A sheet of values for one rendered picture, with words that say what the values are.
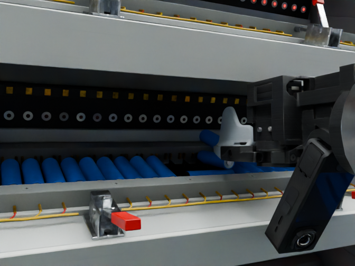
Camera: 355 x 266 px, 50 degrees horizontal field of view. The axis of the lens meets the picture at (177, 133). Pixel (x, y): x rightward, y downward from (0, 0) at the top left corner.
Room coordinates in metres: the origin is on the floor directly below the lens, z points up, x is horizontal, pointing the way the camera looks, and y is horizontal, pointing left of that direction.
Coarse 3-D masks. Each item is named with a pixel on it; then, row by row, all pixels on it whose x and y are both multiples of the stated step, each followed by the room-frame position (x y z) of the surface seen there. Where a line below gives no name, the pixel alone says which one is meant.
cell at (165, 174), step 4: (152, 156) 0.48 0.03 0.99; (148, 160) 0.47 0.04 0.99; (152, 160) 0.47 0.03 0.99; (156, 160) 0.47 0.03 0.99; (160, 160) 0.47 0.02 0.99; (148, 164) 0.47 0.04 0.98; (152, 164) 0.46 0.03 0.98; (156, 164) 0.46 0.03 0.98; (160, 164) 0.46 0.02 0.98; (152, 168) 0.46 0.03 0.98; (156, 168) 0.45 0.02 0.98; (160, 168) 0.45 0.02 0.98; (164, 168) 0.44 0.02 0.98; (168, 168) 0.45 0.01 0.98; (156, 172) 0.45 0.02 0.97; (160, 172) 0.44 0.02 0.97; (164, 172) 0.44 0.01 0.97; (168, 172) 0.44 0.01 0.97; (172, 172) 0.44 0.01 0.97; (160, 176) 0.44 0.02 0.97; (164, 176) 0.43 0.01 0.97; (168, 176) 0.43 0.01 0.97; (172, 176) 0.43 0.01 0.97; (176, 176) 0.43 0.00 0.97
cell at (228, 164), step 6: (204, 150) 0.53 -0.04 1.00; (198, 156) 0.52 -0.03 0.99; (204, 156) 0.51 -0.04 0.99; (210, 156) 0.50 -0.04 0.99; (216, 156) 0.49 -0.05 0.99; (204, 162) 0.51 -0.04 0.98; (210, 162) 0.50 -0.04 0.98; (216, 162) 0.49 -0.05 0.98; (222, 162) 0.47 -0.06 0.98; (228, 162) 0.47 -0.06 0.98; (234, 162) 0.48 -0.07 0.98; (228, 168) 0.48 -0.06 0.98
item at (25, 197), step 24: (0, 192) 0.33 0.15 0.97; (24, 192) 0.33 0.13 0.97; (48, 192) 0.34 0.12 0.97; (72, 192) 0.35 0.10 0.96; (120, 192) 0.37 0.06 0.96; (144, 192) 0.38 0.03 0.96; (168, 192) 0.40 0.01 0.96; (192, 192) 0.41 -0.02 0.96; (216, 192) 0.42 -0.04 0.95; (240, 192) 0.44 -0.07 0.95; (48, 216) 0.33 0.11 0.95
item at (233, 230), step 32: (0, 128) 0.44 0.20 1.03; (32, 128) 0.45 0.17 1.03; (64, 128) 0.47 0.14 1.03; (96, 128) 0.49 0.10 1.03; (0, 224) 0.32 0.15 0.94; (32, 224) 0.33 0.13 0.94; (64, 224) 0.34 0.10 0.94; (160, 224) 0.36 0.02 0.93; (192, 224) 0.37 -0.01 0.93; (224, 224) 0.38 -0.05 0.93; (256, 224) 0.39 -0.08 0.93; (352, 224) 0.45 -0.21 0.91; (0, 256) 0.28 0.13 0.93; (32, 256) 0.29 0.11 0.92; (64, 256) 0.31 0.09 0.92; (96, 256) 0.32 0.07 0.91; (128, 256) 0.33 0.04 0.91; (160, 256) 0.35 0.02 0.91; (192, 256) 0.36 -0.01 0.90; (224, 256) 0.38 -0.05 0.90; (256, 256) 0.40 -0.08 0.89
